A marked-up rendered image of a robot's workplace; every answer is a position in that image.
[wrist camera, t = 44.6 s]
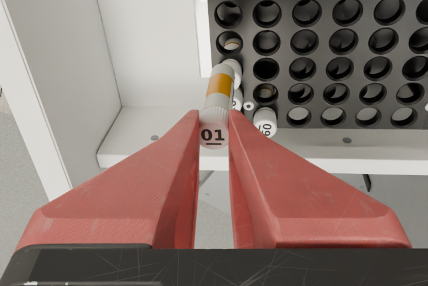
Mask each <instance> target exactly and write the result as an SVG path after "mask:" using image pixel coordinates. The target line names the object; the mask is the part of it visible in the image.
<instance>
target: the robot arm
mask: <svg viewBox="0 0 428 286"><path fill-rule="evenodd" d="M199 154H200V143H199V110H190V111H188V112H187V113H186V114H185V115H184V116H183V117H182V118H181V119H180V120H179V121H178V122H177V123H176V124H175V125H174V126H173V127H172V128H170V130H169V131H168V132H167V133H166V134H165V135H163V136H162V137H161V138H159V139H158V140H156V141H154V142H153V143H151V144H149V145H147V146H146V147H144V148H142V149H141V150H138V151H137V152H135V153H134V154H132V155H130V156H128V157H126V158H125V159H123V160H121V161H120V162H118V163H116V164H114V165H113V166H111V167H109V168H108V169H105V170H104V171H102V172H101V173H99V174H97V175H96V176H93V177H92V178H90V179H88V180H87V181H85V182H83V183H81V184H80V185H78V186H76V187H75V188H73V189H71V190H69V191H68V192H66V193H64V194H63V195H61V196H59V197H57V198H55V199H54V200H52V201H50V202H49V203H47V204H45V205H43V206H42V207H40V208H38V209H37V210H35V212H34V213H33V215H32V217H31V218H30V220H29V222H28V224H27V226H26V228H25V231H24V233H23V235H22V237H21V239H20V241H19V242H18V245H17V247H16V249H15V251H14V253H13V255H12V256H11V259H10V261H9V263H8V265H7V267H6V269H5V271H4V273H3V275H2V277H1V279H0V286H428V248H413V247H412V245H411V243H410V241H409V239H408V237H407V235H406V233H405V231H404V229H403V227H402V225H401V223H400V221H399V219H398V217H397V215H396V213H395V212H394V211H393V210H392V209H391V208H389V207H388V206H386V205H384V204H382V203H381V202H379V201H377V200H375V199H373V198H372V197H370V196H368V195H367V194H365V193H363V192H361V191H360V190H358V189H356V188H355V187H352V186H351V185H349V184H347V183H346V182H344V181H343V180H340V179H339V178H337V177H335V176H334V175H332V174H330V173H328V172H327V171H325V170H323V169H322V168H320V167H318V166H316V165H314V164H313V163H311V162H310V161H307V160H306V159H304V158H302V157H301V156H299V155H297V154H295V153H294V152H292V151H290V150H288V149H287V148H285V147H283V146H281V145H280V144H278V143H276V142H275V141H273V140H271V139H269V138H268V137H267V136H266V135H264V134H263V133H262V132H261V131H260V130H259V129H258V128H257V127H255V126H254V125H253V124H252V123H251V121H249V120H248V119H247V118H246V117H245V116H244V115H243V114H242V113H241V112H240V111H239V110H236V109H230V110H229V143H228V154H229V195H230V204H231V218H232V234H233V242H234V248H221V249H194V242H195V233H196V218H197V203H198V195H199Z"/></svg>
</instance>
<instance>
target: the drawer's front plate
mask: <svg viewBox="0 0 428 286"><path fill-rule="evenodd" d="M0 84H1V87H2V89H3V92H4V94H5V96H6V99H7V101H8V104H9V106H10V108H11V111H12V113H13V116H14V118H15V120H16V123H17V125H18V128H19V129H20V132H21V135H22V137H23V139H24V141H25V144H26V147H27V149H28V151H29V153H30V156H31V159H32V161H33V163H34V165H35V168H36V171H37V172H38V175H39V177H40V180H41V182H42V184H43V187H44V189H45V192H46V194H47V196H48V199H49V201H52V200H54V199H55V198H57V197H59V196H61V195H63V194H64V193H66V192H68V191H69V190H71V189H73V188H75V187H76V186H78V185H80V184H81V183H83V182H85V181H87V180H88V179H90V178H92V177H93V176H96V175H97V174H99V173H101V172H102V171H104V170H105V169H107V168H100V166H99V163H98V159H97V156H96V154H97V152H98V150H99V148H100V147H101V145H102V143H103V141H104V139H105V137H106V136H107V134H108V132H109V131H110V129H111V127H112V125H113V123H114V121H115V120H116V118H117V116H118V114H119V113H120V111H121V109H122V107H123V106H122V104H121V100H120V96H119V92H118V87H117V82H116V78H115V74H114V70H113V65H112V61H111V56H110V51H109V48H108V43H107V39H106V34H105V31H104V25H103V21H102V17H101V12H100V9H99V3H98V0H0Z"/></svg>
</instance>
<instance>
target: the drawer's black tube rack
mask: <svg viewBox="0 0 428 286"><path fill-rule="evenodd" d="M247 1H248V101H247V102H245V103H244V105H243V107H244V109H246V110H248V116H249V121H251V123H252V124H253V118H254V115H255V112H256V111H257V110H258V109H259V108H263V107H268V108H271V109H272V110H274V111H275V115H276V123H277V128H288V129H417V130H428V0H247ZM217 13H218V16H219V18H220V19H221V20H223V21H224V22H228V23H231V22H235V21H237V19H239V17H240V15H241V12H240V10H239V8H238V7H237V6H236V5H235V4H234V3H223V4H221V5H220V6H219V7H218V9H217ZM262 84H270V85H272V86H273V93H274V95H273V96H271V97H268V98H263V97H260V96H258V95H257V87H258V86H259V85H262ZM297 107H302V108H305V109H307V110H308V115H307V116H306V117H305V118H303V119H301V120H294V119H292V118H290V117H289V112H290V111H291V110H292V109H294V108H297ZM328 108H339V109H341V110H342V114H341V116H340V117H339V118H337V119H335V120H327V119H325V118H323V116H322V114H323V112H324V111H325V110H327V109H328ZM364 108H375V109H376V110H377V112H376V115H375V116H374V117H373V118H371V119H369V120H360V119H358V118H357V114H358V112H360V111H361V110H362V109H364ZM401 108H411V109H412V113H411V115H410V116H409V117H408V118H406V119H404V120H394V119H392V116H393V114H394V112H395V111H397V110H398V109H401Z"/></svg>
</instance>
